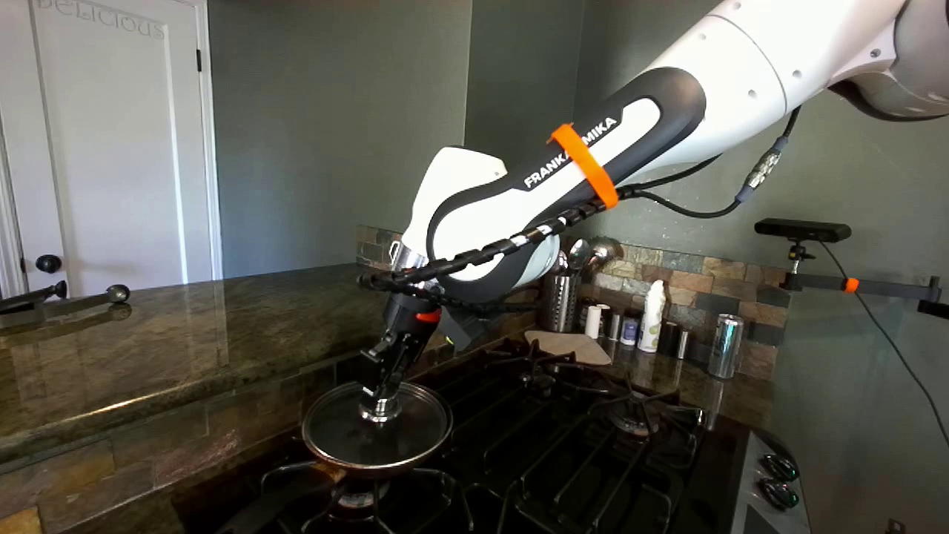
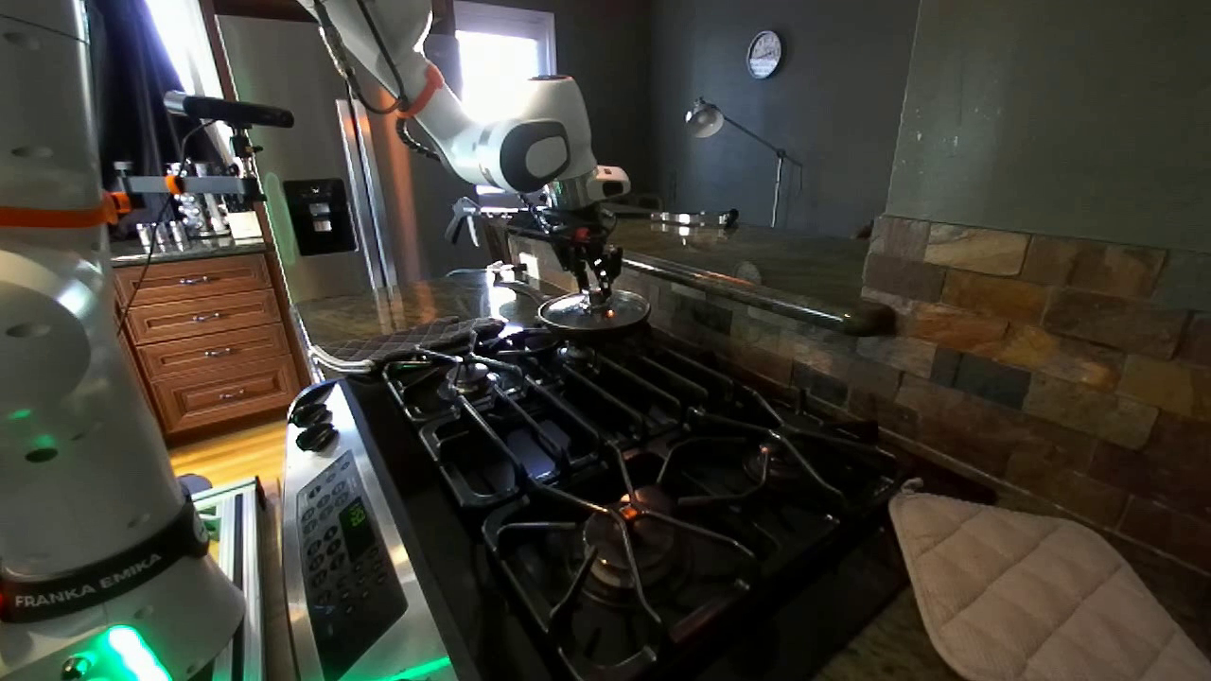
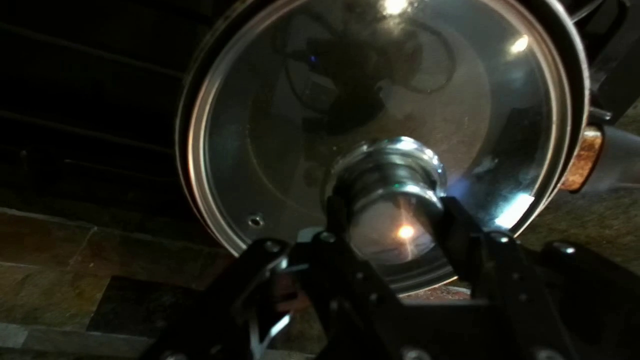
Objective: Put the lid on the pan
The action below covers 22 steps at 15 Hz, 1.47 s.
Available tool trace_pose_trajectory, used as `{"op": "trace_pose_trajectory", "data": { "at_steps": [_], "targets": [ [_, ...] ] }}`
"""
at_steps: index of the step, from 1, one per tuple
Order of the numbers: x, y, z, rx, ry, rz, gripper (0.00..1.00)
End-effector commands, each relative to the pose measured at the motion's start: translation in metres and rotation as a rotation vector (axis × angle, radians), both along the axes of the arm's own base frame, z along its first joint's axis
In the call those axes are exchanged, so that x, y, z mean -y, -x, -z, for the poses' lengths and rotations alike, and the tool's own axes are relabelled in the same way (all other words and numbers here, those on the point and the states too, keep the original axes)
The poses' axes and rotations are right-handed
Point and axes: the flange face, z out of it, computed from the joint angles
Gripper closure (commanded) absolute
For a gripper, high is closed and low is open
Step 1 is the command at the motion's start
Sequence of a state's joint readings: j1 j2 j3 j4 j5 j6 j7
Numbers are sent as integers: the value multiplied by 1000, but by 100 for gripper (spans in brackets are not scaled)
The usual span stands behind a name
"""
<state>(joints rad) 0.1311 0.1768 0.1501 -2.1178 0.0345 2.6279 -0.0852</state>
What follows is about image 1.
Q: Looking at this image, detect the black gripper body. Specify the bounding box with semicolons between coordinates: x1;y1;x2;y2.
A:
355;291;445;396

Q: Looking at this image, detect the glass lid with metal knob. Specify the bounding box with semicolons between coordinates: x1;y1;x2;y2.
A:
296;381;456;476

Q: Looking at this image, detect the dark frying pan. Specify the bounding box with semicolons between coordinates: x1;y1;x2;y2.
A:
218;443;453;534

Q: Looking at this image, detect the steel canister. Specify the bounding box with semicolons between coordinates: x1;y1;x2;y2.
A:
540;268;582;335

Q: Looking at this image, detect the white quilted pot holder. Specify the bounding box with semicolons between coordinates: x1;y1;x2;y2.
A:
522;328;617;372

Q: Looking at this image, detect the small white cup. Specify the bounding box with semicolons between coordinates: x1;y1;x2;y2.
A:
582;304;610;344

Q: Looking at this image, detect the black gas stove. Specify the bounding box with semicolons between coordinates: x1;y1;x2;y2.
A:
210;335;816;534

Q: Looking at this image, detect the chrome faucet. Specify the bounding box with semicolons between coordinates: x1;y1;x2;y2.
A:
561;236;626;291

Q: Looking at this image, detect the small blue jar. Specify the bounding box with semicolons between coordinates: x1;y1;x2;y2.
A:
617;313;644;350

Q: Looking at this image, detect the white plastic bottle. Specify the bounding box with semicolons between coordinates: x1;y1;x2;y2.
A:
634;277;669;360

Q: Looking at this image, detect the dark shaker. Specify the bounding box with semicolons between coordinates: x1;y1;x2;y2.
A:
659;322;693;363

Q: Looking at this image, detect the white door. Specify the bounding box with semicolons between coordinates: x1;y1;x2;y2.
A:
0;0;226;301

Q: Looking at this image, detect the black stove knob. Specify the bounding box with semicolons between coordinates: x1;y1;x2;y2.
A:
755;478;806;513
755;452;804;484

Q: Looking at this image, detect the orange strap on arm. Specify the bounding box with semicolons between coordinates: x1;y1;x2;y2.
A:
549;123;622;214

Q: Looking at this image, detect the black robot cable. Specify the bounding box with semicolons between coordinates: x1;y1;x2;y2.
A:
617;105;806;222

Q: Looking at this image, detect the black stereo camera on stand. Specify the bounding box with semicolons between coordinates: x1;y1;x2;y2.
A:
751;214;949;322

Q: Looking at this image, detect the black camera cable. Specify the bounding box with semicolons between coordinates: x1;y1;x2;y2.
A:
816;242;949;452

